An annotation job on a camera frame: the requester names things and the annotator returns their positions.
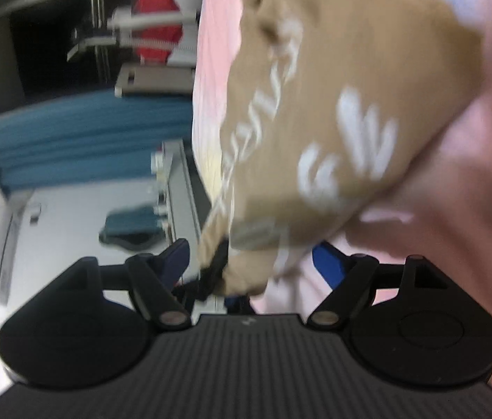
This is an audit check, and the pastel tie-dye bed cover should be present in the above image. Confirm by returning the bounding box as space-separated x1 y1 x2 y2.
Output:
191 0 492 407

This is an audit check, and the dark window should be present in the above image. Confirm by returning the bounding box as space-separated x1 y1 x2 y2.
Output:
0 0 136 113

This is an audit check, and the left blue curtain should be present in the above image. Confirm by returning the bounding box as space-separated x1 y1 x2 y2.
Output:
0 90 193 193

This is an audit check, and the tan t-shirt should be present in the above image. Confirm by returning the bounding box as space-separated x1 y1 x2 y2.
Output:
199 0 483 296

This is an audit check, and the red garment on stand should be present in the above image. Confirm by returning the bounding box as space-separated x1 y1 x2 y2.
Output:
131 0 185 63

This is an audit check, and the wavy frame mirror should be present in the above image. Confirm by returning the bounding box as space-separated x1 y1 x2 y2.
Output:
98 206 168 252

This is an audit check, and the white dressing desk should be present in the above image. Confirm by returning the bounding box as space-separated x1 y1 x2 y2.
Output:
152 139 211 260

